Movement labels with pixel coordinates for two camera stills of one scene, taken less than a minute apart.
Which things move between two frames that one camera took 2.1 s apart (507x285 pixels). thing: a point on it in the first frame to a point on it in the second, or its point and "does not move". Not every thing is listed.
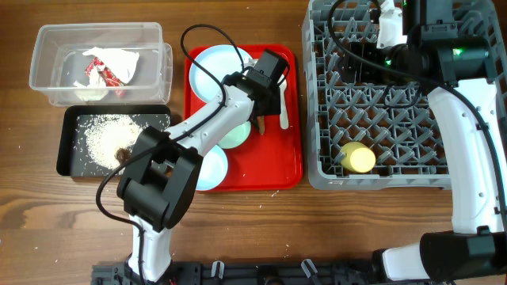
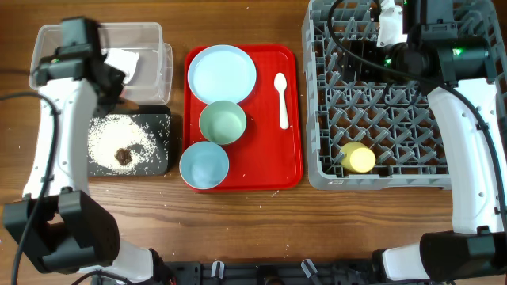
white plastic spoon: [283, 116] does not move
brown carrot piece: [261, 123] to [127, 104]
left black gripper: [274, 105] to [121, 74]
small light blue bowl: [214, 169] does not move
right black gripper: [364, 74] does not move
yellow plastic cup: [360, 157] does not move
